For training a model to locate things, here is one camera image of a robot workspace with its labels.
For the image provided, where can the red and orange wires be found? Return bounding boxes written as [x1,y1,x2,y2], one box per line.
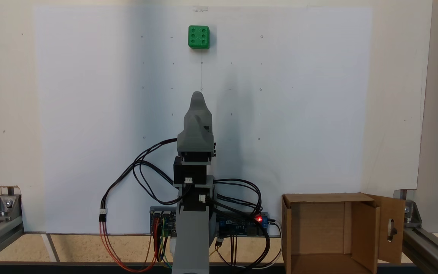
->
[99,220,162,273]

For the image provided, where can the green dice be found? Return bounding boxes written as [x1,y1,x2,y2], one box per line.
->
[188,25,210,49]

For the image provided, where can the blue motor controller board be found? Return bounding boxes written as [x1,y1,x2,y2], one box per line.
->
[150,207,178,236]

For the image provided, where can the black arm motor cable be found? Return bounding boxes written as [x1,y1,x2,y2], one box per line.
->
[211,178,263,214]

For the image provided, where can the white paper sheet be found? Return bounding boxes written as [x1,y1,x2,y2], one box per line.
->
[33,5,373,234]

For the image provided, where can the blue power converter board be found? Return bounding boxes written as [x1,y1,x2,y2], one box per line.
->
[216,212,270,237]

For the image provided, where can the black gripper motor cable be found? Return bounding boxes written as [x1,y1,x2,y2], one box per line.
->
[132,138,183,206]

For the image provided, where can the coloured jumper wires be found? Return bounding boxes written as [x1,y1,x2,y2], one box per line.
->
[157,228,174,270]

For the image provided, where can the black cable with white connector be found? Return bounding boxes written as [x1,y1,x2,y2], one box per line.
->
[98,160,155,223]

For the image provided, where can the metal corner bracket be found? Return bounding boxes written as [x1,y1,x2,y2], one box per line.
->
[394,190,423,228]
[0,194,22,222]

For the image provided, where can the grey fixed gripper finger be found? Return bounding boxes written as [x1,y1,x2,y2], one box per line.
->
[183,91,213,128]

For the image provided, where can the brown cardboard box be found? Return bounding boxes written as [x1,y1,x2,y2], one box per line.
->
[282,192,406,274]

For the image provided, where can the black frame bar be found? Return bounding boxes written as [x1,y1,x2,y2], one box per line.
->
[0,261,288,274]

